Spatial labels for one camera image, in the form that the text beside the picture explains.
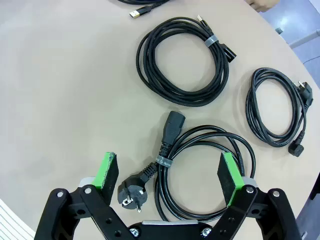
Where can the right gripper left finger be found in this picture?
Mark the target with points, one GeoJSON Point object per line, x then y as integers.
{"type": "Point", "coordinates": [107, 180]}

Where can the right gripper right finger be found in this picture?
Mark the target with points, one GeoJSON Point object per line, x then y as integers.
{"type": "Point", "coordinates": [226, 182]}

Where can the grey printed velcro tie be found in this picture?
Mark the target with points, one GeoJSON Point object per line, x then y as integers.
{"type": "Point", "coordinates": [163, 162]}

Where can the person's left hand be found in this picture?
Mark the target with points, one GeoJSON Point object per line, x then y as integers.
{"type": "Point", "coordinates": [262, 4]}

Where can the white ribbed cover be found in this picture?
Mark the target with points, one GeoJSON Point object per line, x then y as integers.
{"type": "Point", "coordinates": [12, 222]}

